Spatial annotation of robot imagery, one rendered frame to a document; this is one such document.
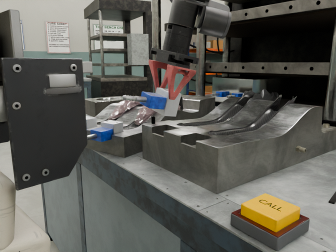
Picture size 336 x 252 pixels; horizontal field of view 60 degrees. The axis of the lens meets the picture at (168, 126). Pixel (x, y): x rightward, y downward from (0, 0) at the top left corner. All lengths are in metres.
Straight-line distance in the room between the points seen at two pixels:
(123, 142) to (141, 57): 4.27
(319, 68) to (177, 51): 0.79
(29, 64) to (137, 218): 0.54
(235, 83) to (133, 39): 3.55
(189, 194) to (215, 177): 0.06
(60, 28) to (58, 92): 7.37
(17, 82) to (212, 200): 0.36
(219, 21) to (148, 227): 0.51
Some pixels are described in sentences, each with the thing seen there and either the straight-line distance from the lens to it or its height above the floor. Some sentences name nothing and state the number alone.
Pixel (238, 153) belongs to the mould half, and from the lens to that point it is 0.58.
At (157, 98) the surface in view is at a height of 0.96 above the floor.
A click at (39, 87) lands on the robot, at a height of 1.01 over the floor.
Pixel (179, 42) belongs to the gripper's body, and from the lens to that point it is 0.63.
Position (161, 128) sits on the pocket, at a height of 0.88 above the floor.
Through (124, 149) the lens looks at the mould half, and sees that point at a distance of 0.75.
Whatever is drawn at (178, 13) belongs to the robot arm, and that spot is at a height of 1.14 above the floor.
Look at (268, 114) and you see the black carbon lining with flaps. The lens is 0.79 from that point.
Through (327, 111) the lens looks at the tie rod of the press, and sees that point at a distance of 1.23.
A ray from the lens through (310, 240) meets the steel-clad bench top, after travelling 0.47.
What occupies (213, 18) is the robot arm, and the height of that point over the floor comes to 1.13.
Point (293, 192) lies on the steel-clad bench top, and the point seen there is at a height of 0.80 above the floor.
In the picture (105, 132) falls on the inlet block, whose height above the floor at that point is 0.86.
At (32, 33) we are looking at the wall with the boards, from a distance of 7.73.
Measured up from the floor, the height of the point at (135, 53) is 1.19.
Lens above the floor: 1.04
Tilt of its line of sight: 12 degrees down
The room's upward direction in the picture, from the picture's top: straight up
